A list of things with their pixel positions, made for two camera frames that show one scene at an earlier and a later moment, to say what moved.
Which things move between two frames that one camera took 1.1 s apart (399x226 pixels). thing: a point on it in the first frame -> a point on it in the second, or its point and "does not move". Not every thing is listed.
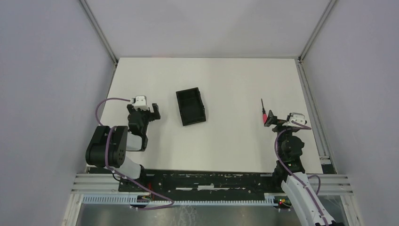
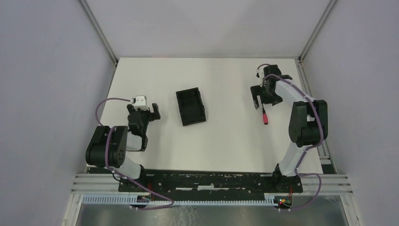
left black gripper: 152,116 does not move
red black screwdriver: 265,117 does not move
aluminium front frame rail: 328,184 does not move
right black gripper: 272,119 -> 257,90
